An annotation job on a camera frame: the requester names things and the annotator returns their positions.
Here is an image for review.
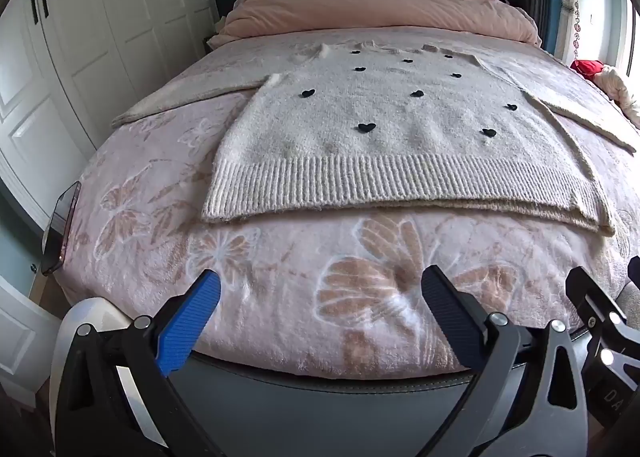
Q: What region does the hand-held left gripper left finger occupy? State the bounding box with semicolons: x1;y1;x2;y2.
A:
54;268;223;457

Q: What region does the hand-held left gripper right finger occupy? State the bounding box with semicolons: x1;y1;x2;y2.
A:
421;264;591;457

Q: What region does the white sweater with black hearts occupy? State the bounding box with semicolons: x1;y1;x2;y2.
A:
111;39;638;238

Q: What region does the pink floral bed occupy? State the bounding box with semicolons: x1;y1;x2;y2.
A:
42;27;640;383

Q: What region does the smartphone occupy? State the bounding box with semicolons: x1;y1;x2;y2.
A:
41;181;82;278

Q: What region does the cream crumpled blanket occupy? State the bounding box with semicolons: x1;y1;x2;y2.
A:
592;64;640;128

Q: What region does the red cushion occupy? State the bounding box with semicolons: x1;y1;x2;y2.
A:
570;59;608;82

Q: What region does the pink folded duvet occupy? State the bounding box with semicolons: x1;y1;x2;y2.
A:
207;0;543;50

